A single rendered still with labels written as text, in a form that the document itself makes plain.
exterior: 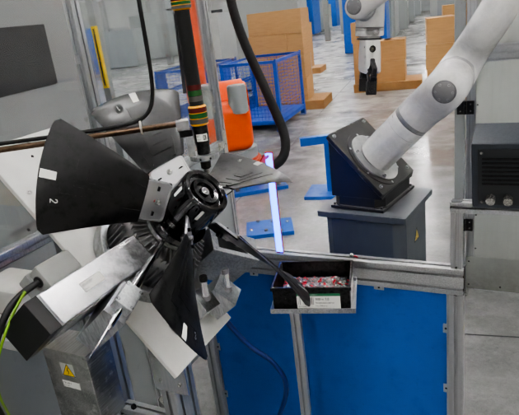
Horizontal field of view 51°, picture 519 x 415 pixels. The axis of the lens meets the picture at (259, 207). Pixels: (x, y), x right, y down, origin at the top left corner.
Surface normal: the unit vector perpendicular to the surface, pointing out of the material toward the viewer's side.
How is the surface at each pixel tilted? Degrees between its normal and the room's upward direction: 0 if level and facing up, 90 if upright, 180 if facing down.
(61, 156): 74
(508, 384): 0
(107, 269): 50
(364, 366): 90
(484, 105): 90
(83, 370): 90
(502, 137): 15
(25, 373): 90
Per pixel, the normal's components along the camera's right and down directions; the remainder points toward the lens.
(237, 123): 0.19, 0.31
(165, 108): 0.11, -0.58
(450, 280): -0.43, 0.35
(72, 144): 0.61, -0.14
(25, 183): 0.61, -0.57
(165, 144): -0.04, -0.45
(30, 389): 0.90, 0.04
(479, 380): -0.11, -0.94
